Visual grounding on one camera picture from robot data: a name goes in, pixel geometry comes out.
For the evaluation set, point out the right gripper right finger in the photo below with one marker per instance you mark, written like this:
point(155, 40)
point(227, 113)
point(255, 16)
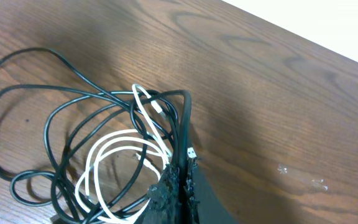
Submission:
point(204, 206)

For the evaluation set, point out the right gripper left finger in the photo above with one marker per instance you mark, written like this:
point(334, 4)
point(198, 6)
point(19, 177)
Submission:
point(164, 203)

